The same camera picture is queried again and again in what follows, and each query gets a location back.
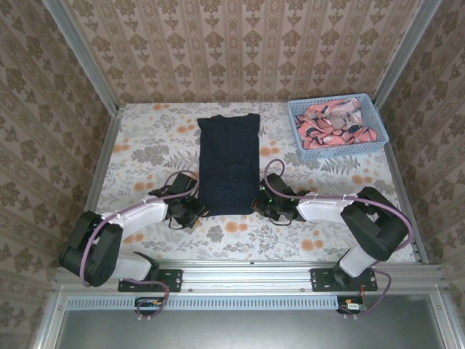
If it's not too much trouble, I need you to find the dark navy shirt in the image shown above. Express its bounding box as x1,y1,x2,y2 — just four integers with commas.
196,113,262,217

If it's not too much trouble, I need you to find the pink patterned garment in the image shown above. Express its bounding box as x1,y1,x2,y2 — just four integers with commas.
294,97,379,151

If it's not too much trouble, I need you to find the grey metal sheet panel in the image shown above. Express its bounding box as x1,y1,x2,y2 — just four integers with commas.
32,294,465,349

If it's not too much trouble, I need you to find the light blue perforated plastic basket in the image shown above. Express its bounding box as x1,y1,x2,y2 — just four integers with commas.
286,93,390,162

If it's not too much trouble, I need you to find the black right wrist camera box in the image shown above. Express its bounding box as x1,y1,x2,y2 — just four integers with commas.
259,174,291,197

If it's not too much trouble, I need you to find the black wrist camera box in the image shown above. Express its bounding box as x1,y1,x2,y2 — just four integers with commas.
259,174,291,197
166,172,199,199

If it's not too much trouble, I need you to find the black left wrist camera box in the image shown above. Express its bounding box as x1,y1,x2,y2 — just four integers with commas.
166,172,199,199

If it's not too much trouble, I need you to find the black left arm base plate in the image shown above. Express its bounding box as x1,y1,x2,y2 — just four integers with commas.
118,268,182,292

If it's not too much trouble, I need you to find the aluminium mounting rail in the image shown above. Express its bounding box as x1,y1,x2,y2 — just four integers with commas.
54,260,444,292

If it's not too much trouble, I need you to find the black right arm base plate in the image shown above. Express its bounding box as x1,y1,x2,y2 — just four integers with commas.
310,268,379,292

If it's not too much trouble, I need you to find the light blue slotted cable duct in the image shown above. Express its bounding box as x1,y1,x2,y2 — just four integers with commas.
67,294,364,310

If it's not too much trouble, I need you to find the aluminium left table side rail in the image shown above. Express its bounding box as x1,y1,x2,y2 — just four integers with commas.
68,108,123,266

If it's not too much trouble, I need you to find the aluminium table side rail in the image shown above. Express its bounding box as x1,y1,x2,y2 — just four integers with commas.
377,105,429,265
68,108,123,266

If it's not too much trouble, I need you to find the aluminium right table side rail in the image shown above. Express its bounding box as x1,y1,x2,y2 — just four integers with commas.
377,105,429,265

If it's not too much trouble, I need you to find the aluminium left frame post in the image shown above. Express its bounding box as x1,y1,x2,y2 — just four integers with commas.
41,0,121,113

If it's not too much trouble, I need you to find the aluminium frame post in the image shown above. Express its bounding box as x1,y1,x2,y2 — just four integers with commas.
41,0,121,113
372,0,442,108

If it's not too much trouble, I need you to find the aluminium right frame post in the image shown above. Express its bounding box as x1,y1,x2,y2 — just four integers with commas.
372,0,442,108

